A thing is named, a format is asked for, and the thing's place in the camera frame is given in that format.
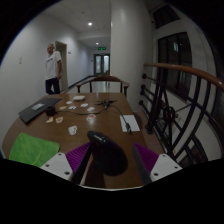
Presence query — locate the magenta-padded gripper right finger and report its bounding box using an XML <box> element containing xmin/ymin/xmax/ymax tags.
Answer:
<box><xmin>132</xmin><ymin>142</ymin><xmax>184</xmax><ymax>186</ymax></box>

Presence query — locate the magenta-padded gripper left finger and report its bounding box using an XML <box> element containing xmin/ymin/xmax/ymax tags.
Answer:
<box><xmin>39</xmin><ymin>142</ymin><xmax>95</xmax><ymax>186</ymax></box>

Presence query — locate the black vertical computer mouse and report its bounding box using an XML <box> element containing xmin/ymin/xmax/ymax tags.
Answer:
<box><xmin>87</xmin><ymin>130</ymin><xmax>129</xmax><ymax>177</ymax></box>

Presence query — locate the green mouse pad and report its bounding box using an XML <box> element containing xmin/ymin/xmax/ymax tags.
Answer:
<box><xmin>8</xmin><ymin>132</ymin><xmax>61</xmax><ymax>168</ymax></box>

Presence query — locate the white heart-print sticker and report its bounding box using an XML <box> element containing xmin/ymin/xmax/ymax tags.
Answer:
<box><xmin>68</xmin><ymin>125</ymin><xmax>78</xmax><ymax>136</ymax></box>

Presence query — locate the small black box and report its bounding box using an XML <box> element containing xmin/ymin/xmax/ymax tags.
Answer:
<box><xmin>45</xmin><ymin>105</ymin><xmax>56</xmax><ymax>117</ymax></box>

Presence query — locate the white paper sheet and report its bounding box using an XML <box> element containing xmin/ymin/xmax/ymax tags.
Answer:
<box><xmin>119</xmin><ymin>114</ymin><xmax>141</xmax><ymax>133</ymax></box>

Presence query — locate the black closed laptop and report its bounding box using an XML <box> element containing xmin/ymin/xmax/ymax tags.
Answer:
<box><xmin>18</xmin><ymin>96</ymin><xmax>63</xmax><ymax>124</ymax></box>

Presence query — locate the black railing with wooden handrail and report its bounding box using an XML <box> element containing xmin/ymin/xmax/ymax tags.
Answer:
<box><xmin>138</xmin><ymin>62</ymin><xmax>224</xmax><ymax>168</ymax></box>

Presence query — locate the wooden armchair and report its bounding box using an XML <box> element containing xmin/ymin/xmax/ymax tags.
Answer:
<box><xmin>76</xmin><ymin>74</ymin><xmax>131</xmax><ymax>98</ymax></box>

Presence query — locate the person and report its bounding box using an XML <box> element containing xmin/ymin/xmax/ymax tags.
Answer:
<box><xmin>44</xmin><ymin>43</ymin><xmax>63</xmax><ymax>95</ymax></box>

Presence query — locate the beige side door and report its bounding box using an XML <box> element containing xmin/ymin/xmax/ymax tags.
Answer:
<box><xmin>54</xmin><ymin>40</ymin><xmax>69</xmax><ymax>92</ymax></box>

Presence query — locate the dark framed window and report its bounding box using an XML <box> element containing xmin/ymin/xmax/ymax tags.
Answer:
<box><xmin>156</xmin><ymin>32</ymin><xmax>193</xmax><ymax>101</ymax></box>

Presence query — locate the glass double door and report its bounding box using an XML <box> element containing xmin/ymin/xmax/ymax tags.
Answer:
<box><xmin>93</xmin><ymin>53</ymin><xmax>111</xmax><ymax>76</ymax></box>

